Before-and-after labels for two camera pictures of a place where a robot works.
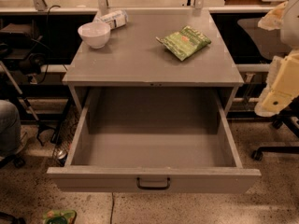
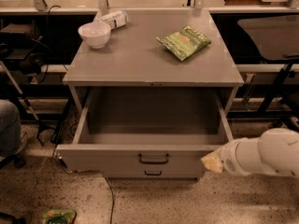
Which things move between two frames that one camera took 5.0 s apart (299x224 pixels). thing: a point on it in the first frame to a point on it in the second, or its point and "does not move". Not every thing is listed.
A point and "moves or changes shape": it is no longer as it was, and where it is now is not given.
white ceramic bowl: (94, 34) does not move
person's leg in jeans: (10, 131) does not move
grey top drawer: (153, 140) moves or changes shape
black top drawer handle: (153, 188) to (153, 161)
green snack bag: (185, 43) does not move
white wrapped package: (116, 19) does not move
